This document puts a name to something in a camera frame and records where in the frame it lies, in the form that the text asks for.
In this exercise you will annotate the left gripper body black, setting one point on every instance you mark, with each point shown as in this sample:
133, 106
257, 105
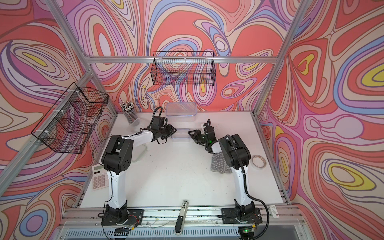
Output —
161, 132

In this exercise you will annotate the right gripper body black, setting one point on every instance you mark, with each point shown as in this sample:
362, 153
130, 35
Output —
204, 141

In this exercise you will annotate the small clear box blue lid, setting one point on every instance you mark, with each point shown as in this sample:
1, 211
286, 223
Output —
181, 136

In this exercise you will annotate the grey striped cloth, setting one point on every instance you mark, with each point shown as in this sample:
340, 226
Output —
219, 165

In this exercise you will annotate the translucent green lunch box lid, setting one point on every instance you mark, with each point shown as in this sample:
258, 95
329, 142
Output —
139, 152

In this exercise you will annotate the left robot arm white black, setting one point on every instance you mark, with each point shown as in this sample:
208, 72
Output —
117, 158

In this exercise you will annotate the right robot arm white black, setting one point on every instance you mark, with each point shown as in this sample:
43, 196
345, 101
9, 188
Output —
229, 156

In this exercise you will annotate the large clear box blue lid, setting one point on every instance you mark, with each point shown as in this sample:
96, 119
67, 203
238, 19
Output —
181, 112

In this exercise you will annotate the mesh pen cup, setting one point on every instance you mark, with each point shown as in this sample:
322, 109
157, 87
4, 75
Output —
129, 111

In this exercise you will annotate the tape roll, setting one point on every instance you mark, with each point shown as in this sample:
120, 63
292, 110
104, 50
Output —
258, 162

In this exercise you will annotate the black white marker pen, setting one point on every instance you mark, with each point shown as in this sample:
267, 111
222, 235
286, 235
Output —
181, 218

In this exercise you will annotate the white calculator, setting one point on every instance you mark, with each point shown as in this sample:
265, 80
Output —
99, 178

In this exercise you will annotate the white red label tag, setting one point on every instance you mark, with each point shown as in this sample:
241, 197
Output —
274, 211

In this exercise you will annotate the black wire basket back wall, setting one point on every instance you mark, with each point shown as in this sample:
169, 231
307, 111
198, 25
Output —
183, 68

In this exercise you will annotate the black wire basket wall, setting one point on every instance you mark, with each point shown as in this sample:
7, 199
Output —
183, 68
74, 122

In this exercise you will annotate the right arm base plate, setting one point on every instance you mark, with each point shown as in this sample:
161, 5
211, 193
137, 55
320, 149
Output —
233, 216

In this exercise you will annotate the black wire basket left wall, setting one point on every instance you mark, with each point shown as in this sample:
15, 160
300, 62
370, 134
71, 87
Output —
74, 122

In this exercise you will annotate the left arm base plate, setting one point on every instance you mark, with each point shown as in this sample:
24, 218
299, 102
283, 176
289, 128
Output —
130, 217

